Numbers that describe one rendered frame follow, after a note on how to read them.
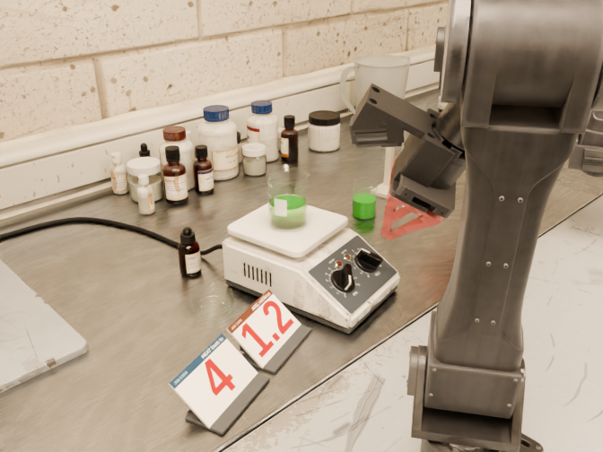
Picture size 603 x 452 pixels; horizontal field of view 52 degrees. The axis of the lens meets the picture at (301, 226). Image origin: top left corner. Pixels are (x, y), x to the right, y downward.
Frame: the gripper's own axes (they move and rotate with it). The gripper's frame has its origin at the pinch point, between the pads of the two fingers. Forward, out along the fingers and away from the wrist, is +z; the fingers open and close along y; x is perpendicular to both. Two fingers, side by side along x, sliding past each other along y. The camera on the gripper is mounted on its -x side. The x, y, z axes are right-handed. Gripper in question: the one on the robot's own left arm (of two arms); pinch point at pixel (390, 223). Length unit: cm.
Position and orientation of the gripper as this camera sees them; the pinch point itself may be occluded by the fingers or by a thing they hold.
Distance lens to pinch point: 75.6
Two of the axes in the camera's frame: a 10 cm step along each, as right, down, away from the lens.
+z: -4.0, 6.4, 6.6
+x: 8.9, 4.3, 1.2
